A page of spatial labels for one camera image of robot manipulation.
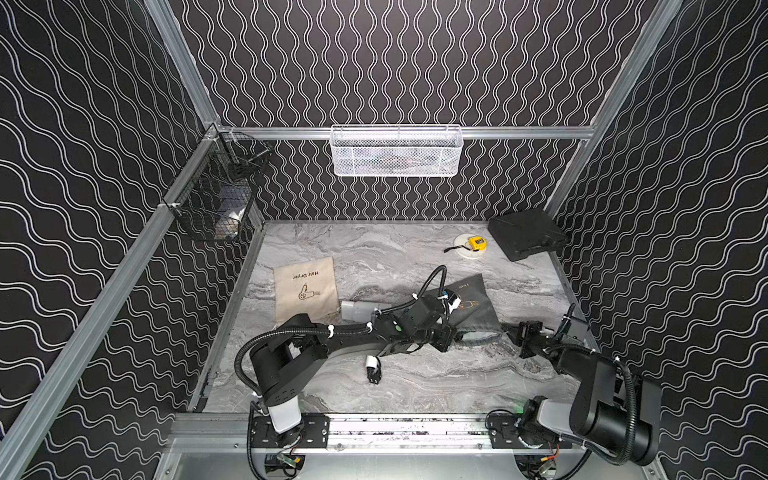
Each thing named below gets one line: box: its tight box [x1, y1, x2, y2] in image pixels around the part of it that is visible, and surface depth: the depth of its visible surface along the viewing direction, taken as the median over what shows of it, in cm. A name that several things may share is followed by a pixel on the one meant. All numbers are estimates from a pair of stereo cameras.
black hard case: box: [487, 210, 569, 261], surface depth 113 cm
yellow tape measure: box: [468, 236, 487, 251], surface depth 113 cm
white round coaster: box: [453, 234, 488, 259], surface depth 112 cm
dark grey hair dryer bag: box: [425, 273, 502, 345], surface depth 90 cm
